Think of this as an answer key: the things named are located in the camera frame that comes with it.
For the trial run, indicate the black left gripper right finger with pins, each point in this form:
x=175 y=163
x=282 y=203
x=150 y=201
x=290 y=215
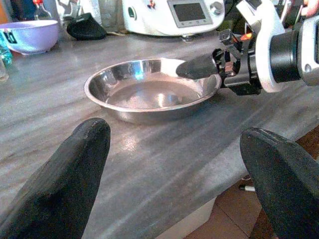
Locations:
x=286 y=179

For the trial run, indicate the black rounded plastic object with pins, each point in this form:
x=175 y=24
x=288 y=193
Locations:
x=86 y=28

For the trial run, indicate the purple bowl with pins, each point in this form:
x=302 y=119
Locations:
x=35 y=37

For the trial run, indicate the teal clear plastic item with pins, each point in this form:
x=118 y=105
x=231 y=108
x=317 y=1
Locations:
x=5 y=53

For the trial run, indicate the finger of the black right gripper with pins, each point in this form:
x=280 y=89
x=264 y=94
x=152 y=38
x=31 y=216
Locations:
x=197 y=67

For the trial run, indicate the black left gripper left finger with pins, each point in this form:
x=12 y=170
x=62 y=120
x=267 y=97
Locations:
x=62 y=179

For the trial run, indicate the white kitchen appliance with screen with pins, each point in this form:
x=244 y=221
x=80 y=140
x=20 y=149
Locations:
x=149 y=21

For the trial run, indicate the round steel plate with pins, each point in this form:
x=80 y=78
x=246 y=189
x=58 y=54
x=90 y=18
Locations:
x=149 y=95

